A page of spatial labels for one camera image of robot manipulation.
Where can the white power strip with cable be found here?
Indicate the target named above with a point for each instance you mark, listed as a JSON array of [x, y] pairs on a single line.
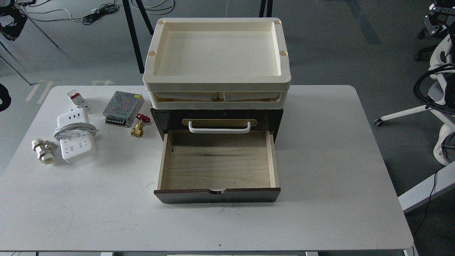
[[75, 135]]

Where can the open wooden drawer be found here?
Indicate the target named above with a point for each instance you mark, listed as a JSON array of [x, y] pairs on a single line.
[[218, 168]]

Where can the cream plastic tray top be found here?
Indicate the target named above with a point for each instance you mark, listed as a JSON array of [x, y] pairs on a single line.
[[218, 63]]

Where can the metal mesh power supply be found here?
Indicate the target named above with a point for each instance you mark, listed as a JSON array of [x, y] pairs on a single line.
[[123, 108]]

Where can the small white red socket adapter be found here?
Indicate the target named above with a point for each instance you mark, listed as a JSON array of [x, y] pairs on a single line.
[[78, 100]]

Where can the white plastic pipe union fitting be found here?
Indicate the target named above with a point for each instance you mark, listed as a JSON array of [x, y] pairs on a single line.
[[44, 150]]

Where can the white office chair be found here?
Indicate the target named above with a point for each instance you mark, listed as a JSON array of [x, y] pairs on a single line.
[[439, 100]]

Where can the white desk edge right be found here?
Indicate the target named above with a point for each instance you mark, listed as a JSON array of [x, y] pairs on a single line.
[[435, 185]]

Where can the black office chair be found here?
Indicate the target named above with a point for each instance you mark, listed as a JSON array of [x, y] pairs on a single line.
[[439, 21]]

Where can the brass valve red handle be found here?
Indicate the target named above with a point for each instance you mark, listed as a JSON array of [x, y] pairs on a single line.
[[137, 131]]

